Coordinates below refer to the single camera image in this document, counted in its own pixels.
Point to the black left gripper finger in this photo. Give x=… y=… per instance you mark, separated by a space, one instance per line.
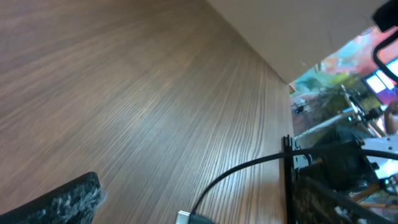
x=74 y=202

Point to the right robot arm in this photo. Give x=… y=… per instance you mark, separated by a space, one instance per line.
x=336 y=169

